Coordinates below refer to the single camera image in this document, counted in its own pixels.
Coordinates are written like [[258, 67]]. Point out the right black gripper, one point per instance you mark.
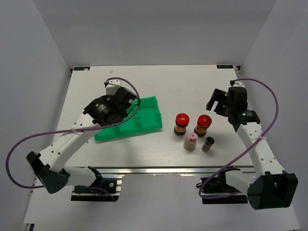
[[217, 95]]

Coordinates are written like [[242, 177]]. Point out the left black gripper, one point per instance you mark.
[[107, 98]]

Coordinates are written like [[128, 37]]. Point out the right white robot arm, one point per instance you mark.
[[272, 187]]

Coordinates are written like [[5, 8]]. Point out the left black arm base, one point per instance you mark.
[[101, 190]]

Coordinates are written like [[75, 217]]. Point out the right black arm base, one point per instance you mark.
[[218, 185]]

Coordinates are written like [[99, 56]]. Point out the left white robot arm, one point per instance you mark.
[[49, 165]]

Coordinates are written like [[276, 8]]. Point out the right blue table label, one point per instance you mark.
[[224, 66]]

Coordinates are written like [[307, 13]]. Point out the blue table label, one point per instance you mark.
[[81, 68], [224, 66]]

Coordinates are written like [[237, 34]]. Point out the right red-lid sauce jar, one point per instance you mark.
[[203, 123]]

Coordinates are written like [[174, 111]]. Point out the red-lid sauce jar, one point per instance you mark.
[[181, 122], [203, 123]]

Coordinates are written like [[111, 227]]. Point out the green three-compartment plastic tray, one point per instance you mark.
[[147, 119]]

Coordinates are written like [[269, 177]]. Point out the left red-lid sauce jar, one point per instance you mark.
[[181, 122]]

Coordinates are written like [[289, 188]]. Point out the black-cap pepper grinder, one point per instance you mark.
[[208, 144]]

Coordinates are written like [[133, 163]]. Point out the left blue table label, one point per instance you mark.
[[81, 68]]

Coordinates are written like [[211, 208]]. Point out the pink-cap spice shaker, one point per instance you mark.
[[190, 142]]

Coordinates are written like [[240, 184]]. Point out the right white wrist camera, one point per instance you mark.
[[236, 83]]

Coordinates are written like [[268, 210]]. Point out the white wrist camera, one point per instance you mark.
[[112, 86], [236, 83]]

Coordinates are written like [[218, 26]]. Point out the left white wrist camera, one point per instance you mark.
[[112, 86]]

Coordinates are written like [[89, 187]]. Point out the aluminium front rail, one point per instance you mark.
[[157, 170]]

